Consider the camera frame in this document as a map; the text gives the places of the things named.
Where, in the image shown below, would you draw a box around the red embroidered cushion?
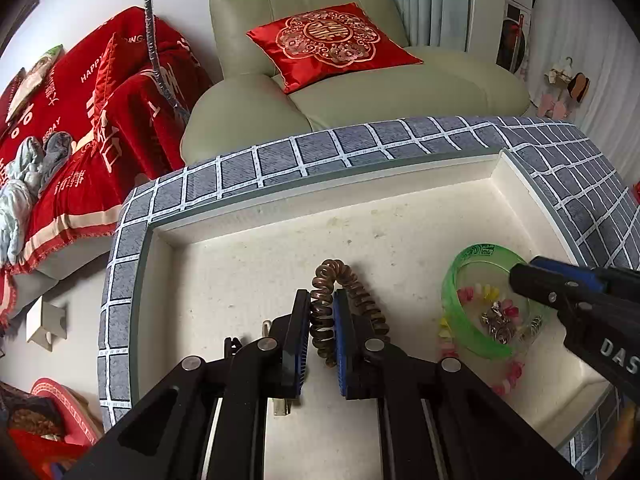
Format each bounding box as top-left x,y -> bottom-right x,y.
246,2 -> 423,95

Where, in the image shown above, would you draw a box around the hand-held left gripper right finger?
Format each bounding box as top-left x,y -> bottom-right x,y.
334,290 -> 583,480

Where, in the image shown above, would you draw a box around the red handled mop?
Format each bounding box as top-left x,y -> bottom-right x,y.
509,12 -> 527,63

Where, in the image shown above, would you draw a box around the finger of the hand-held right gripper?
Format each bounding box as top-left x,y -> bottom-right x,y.
530,256 -> 640,292
510,265 -> 576,311

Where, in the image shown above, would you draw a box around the grey sofa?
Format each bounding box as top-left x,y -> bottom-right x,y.
10,240 -> 123,323

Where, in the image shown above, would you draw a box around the light blue clothes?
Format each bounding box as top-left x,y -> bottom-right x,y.
0,137 -> 51,266

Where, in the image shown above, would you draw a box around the printed pillow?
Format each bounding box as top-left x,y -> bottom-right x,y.
5,44 -> 65,123

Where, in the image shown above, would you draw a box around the grey clothes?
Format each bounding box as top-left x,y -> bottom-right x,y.
42,131 -> 75,181

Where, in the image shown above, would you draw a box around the brown spiral hair tie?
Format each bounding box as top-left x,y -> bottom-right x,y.
309,259 -> 391,367

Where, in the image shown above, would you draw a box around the pastel bead bracelet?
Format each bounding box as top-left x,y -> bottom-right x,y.
437,284 -> 543,396

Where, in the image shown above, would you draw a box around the flexible phone stand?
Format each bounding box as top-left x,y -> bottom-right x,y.
141,0 -> 191,126

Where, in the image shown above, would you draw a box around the red gift box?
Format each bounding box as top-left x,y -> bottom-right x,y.
0,380 -> 96,480

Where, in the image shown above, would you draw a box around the red satin cushion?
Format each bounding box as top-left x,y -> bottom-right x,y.
92,32 -> 132,126

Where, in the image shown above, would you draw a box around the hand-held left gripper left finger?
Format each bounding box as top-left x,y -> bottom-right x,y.
65,289 -> 311,480

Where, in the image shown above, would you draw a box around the grey tray with white lining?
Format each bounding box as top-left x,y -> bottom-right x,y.
131,149 -> 632,480

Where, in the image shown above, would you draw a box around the red blanket covered sofa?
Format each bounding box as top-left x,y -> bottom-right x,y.
0,6 -> 216,276

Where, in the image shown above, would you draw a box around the silver pendant charm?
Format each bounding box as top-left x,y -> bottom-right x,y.
480,302 -> 518,346

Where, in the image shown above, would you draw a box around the white cardboard box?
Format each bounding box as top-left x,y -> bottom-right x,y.
25,302 -> 67,351

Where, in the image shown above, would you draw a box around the pale blue curtain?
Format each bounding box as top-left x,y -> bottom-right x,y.
372,0 -> 473,53

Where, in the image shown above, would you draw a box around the green translucent bangle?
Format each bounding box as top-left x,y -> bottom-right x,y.
441,243 -> 556,361

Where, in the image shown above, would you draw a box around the white washing machine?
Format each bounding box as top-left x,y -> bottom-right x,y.
497,0 -> 533,76

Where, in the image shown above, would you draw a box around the pale green armchair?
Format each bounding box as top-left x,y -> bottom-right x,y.
180,0 -> 531,166

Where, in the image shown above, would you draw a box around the grey tiled tray table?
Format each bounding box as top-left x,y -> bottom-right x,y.
97,116 -> 640,480

